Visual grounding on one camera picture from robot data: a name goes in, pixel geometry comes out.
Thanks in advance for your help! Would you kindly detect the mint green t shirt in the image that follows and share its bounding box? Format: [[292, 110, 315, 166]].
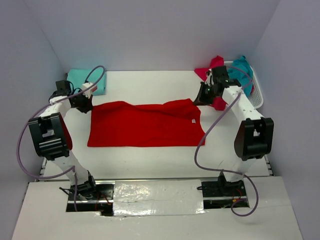
[[67, 67, 107, 96]]

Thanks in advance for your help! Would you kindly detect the red t shirt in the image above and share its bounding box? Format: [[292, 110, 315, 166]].
[[87, 99, 205, 148]]

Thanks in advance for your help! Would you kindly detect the teal blue t shirt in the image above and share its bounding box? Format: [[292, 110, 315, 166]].
[[227, 55, 253, 97]]

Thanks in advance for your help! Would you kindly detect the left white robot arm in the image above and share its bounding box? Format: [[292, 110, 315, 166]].
[[28, 94, 98, 200]]

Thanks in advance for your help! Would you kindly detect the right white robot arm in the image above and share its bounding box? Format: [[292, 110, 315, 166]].
[[194, 82, 274, 196]]

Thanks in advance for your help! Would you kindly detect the magenta pink t shirt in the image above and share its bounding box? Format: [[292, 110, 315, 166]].
[[194, 55, 227, 111]]

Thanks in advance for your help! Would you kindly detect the white plastic basket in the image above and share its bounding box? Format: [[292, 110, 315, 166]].
[[223, 60, 265, 110]]

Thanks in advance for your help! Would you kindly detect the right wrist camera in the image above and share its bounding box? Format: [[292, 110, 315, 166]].
[[211, 65, 229, 81]]

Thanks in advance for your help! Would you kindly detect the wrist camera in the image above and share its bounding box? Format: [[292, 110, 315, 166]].
[[211, 65, 229, 81], [55, 80, 72, 96]]

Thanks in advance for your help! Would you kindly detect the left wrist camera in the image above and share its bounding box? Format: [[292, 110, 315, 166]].
[[55, 80, 72, 96]]

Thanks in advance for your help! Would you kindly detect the aluminium rail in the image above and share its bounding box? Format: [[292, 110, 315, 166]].
[[95, 176, 218, 182]]

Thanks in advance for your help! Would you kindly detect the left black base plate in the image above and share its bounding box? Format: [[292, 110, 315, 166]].
[[76, 182, 114, 201]]

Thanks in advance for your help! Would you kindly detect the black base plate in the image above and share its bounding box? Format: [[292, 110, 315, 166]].
[[197, 180, 246, 198], [76, 182, 114, 201]]

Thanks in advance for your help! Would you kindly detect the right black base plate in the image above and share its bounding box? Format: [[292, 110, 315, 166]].
[[197, 180, 246, 198]]

